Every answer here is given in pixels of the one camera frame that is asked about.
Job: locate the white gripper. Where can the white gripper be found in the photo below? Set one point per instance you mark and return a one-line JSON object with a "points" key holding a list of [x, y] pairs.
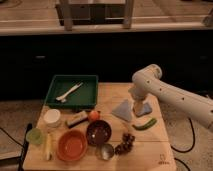
{"points": [[138, 106]]}

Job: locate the light blue towel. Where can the light blue towel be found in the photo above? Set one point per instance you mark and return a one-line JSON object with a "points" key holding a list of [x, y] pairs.
{"points": [[123, 111]]}

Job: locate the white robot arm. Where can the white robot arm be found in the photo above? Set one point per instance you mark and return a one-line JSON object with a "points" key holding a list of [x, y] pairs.
{"points": [[148, 80]]}

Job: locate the dark red bowl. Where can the dark red bowl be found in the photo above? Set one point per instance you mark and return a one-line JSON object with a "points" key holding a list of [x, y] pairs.
{"points": [[98, 133]]}

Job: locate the orange bowl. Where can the orange bowl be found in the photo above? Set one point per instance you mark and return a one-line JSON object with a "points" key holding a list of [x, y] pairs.
{"points": [[72, 146]]}

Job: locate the blue sponge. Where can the blue sponge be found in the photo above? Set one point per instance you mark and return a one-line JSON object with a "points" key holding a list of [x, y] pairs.
{"points": [[147, 109]]}

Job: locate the green pepper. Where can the green pepper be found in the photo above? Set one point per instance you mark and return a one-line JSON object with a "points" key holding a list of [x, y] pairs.
{"points": [[145, 126]]}

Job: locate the bunch of dark grapes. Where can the bunch of dark grapes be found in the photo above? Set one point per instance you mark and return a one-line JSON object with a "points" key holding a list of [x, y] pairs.
{"points": [[126, 145]]}

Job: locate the orange tomato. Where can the orange tomato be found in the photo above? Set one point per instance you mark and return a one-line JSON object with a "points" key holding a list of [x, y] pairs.
{"points": [[93, 115]]}

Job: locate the green plastic tray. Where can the green plastic tray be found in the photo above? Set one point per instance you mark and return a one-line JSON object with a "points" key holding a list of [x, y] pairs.
{"points": [[85, 97]]}

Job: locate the small metal cup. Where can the small metal cup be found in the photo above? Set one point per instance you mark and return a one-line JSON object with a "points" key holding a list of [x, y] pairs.
{"points": [[105, 152]]}

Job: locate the white plastic fork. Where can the white plastic fork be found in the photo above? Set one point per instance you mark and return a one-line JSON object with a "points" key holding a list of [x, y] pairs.
{"points": [[62, 98]]}

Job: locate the white small cup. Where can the white small cup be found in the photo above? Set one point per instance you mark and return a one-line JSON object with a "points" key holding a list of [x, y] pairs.
{"points": [[52, 118]]}

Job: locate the yellow banana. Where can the yellow banana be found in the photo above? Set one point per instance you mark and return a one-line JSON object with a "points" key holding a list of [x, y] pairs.
{"points": [[48, 147]]}

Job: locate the wooden stool frame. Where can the wooden stool frame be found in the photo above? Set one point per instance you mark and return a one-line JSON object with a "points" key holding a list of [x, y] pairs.
{"points": [[94, 12]]}

